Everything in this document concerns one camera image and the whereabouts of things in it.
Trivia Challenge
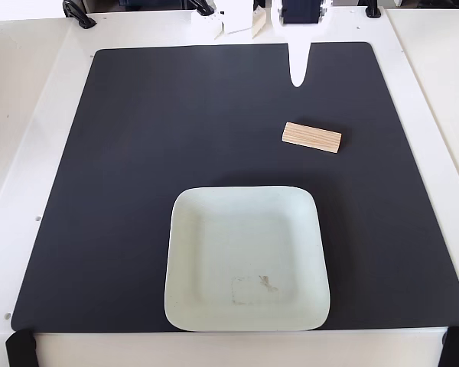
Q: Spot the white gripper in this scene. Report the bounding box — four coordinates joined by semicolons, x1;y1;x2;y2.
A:
275;0;332;89

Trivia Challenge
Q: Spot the wooden block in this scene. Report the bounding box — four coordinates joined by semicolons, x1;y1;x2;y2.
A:
281;122;343;154

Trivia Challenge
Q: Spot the white square plate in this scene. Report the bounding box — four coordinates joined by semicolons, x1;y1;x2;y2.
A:
163;185;332;333

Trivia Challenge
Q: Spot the black table clamp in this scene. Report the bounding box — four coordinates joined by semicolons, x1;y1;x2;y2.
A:
364;0;384;18
62;0;97;30
187;0;215;17

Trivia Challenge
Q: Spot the black rubber mat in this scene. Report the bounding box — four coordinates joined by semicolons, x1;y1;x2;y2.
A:
10;41;459;333

